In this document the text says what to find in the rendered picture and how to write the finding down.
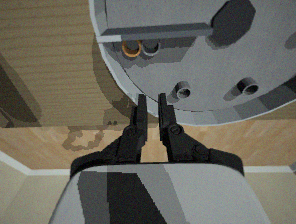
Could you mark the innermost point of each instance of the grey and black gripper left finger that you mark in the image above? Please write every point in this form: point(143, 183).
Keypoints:
point(126, 148)

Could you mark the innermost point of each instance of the bronze bushing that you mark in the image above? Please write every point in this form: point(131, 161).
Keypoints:
point(129, 52)

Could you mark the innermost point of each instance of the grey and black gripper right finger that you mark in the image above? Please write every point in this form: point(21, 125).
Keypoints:
point(183, 147)

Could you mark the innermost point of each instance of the grey metal ring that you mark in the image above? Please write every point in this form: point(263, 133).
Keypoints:
point(248, 86)
point(183, 85)
point(150, 52)

